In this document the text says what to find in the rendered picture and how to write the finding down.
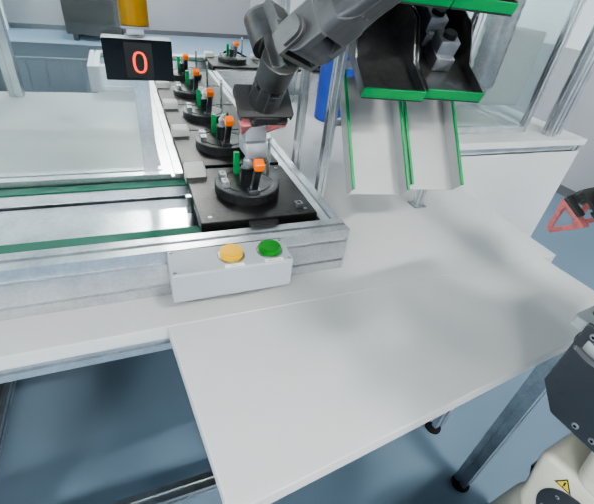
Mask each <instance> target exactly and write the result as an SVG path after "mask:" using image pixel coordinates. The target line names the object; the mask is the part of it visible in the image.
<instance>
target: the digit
mask: <svg viewBox="0 0 594 504"><path fill-rule="evenodd" d="M123 47H124V54H125V61H126V69H127V76H128V77H129V78H155V77H154V67H153V57H152V46H151V43H135V42H123Z"/></svg>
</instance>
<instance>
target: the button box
mask: <svg viewBox="0 0 594 504"><path fill-rule="evenodd" d="M272 240H275V241H277V242H278V243H280V245H281V251H280V253H279V254H278V255H275V256H265V255H263V254H261V253H260V252H259V250H258V247H259V243H260V242H261V241H255V242H247V243H239V244H236V245H238V246H240V247H241V248H242V249H243V256H242V258H241V259H239V260H237V261H232V262H230V261H225V260H223V259H222V258H221V257H220V248H221V247H222V246H224V245H222V246H214V247H205V248H197V249H189V250H180V251H172V252H167V262H168V272H169V280H170V285H171V291H172V297H173V301H174V303H178V302H184V301H190V300H196V299H202V298H208V297H214V296H220V295H226V294H233V293H239V292H245V291H251V290H257V289H263V288H269V287H275V286H281V285H287V284H290V281H291V274H292V266H293V258H292V256H291V255H290V253H289V251H288V250H287V248H286V246H285V244H284V243H283V241H282V239H272Z"/></svg>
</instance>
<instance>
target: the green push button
mask: <svg viewBox="0 0 594 504"><path fill-rule="evenodd" d="M258 250H259V252H260V253H261V254H263V255H265V256H275V255H278V254H279V253H280V251H281V245H280V243H278V242H277V241H275V240H272V239H266V240H263V241H261V242H260V243H259V247H258Z"/></svg>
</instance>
